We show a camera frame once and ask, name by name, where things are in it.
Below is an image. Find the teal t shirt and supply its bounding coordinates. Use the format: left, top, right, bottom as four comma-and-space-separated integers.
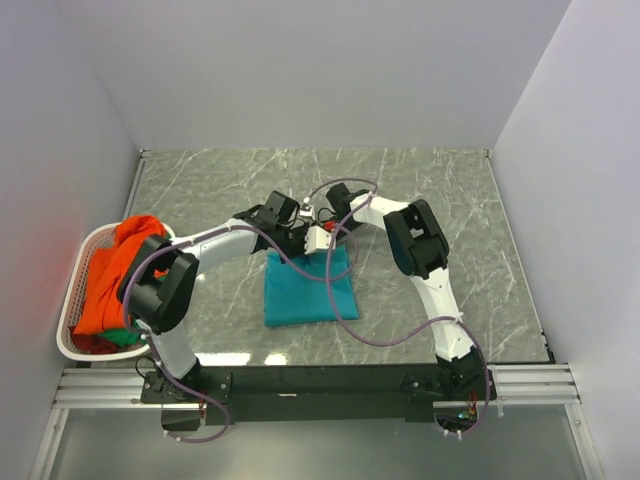
264, 246, 360, 328

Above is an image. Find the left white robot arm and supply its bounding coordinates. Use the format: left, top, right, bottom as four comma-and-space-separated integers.
116, 191, 314, 402

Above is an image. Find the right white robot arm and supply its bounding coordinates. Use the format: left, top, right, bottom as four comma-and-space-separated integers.
325, 180, 491, 400

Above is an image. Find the black base beam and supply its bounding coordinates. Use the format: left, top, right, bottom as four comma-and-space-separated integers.
140, 363, 497, 425

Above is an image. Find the green t shirt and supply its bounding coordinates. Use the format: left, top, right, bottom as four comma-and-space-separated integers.
99, 328, 144, 348

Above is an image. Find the orange t shirt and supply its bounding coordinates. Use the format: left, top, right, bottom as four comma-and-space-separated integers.
75, 215, 167, 335

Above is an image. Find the white laundry basket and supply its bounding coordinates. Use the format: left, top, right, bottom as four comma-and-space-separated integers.
56, 222, 174, 362

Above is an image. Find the dark red t shirt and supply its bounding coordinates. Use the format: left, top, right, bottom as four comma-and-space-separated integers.
71, 334, 119, 355

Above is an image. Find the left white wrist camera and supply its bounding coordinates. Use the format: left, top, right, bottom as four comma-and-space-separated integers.
304, 225, 332, 256

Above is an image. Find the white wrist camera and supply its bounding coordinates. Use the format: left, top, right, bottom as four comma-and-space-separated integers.
299, 197, 316, 220
304, 225, 332, 256

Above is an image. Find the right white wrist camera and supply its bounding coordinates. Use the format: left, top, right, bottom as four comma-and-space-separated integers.
299, 197, 316, 220

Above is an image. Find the aluminium rail frame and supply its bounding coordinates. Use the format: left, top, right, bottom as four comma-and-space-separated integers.
29, 364, 605, 479

